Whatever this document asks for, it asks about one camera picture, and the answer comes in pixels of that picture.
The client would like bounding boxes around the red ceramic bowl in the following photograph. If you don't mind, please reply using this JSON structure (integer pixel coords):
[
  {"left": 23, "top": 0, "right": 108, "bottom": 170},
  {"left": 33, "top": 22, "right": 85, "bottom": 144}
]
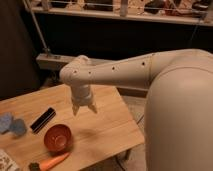
[{"left": 44, "top": 124, "right": 73, "bottom": 152}]

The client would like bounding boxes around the orange toy carrot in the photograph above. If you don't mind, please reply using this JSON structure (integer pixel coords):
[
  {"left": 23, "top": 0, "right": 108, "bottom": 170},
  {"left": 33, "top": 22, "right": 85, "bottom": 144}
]
[{"left": 28, "top": 152, "right": 70, "bottom": 171}]

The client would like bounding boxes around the long wooden shelf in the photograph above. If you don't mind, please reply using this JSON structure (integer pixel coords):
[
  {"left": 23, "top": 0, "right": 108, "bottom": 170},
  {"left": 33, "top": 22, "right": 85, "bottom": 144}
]
[{"left": 22, "top": 0, "right": 213, "bottom": 28}]

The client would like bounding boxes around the patterned card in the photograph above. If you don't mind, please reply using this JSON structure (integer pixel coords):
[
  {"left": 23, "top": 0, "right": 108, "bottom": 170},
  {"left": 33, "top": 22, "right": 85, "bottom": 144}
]
[{"left": 0, "top": 149, "right": 21, "bottom": 171}]

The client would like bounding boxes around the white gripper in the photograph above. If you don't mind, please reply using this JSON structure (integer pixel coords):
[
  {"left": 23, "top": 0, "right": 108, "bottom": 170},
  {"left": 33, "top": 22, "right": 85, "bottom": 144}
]
[{"left": 71, "top": 85, "right": 97, "bottom": 116}]

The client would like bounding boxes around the metal diagonal rod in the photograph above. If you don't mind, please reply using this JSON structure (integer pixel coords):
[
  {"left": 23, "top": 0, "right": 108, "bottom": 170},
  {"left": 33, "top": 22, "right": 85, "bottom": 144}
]
[{"left": 25, "top": 0, "right": 50, "bottom": 56}]

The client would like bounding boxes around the black rectangular bar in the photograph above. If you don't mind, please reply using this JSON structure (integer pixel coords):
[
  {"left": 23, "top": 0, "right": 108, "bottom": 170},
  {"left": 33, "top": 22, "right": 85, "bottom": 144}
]
[{"left": 30, "top": 108, "right": 56, "bottom": 133}]

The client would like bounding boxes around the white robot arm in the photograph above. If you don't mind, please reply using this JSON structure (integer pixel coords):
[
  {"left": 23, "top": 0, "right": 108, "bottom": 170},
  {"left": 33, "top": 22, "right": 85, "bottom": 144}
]
[{"left": 60, "top": 49, "right": 213, "bottom": 171}]

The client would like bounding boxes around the blue cloth piece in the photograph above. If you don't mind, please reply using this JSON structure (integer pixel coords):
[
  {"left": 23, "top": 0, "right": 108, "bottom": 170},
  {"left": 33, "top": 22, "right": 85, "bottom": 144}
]
[{"left": 0, "top": 113, "right": 27, "bottom": 136}]

